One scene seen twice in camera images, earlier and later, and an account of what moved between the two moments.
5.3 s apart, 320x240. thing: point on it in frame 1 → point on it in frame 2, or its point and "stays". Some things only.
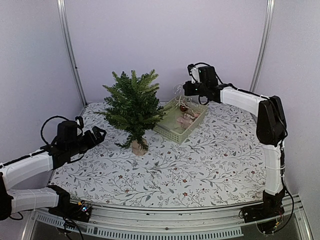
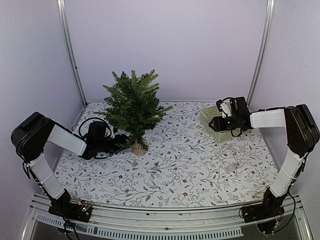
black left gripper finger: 95,138 → 118,146
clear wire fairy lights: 178,89 → 231,167
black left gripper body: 75,147 → 103,147
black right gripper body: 200,91 → 232,125
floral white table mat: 221,161 stays
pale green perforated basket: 181,117 → 211,113
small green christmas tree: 133,106 stays
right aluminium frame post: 270,6 stays
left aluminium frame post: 61,7 stays
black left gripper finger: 97,131 → 121,138
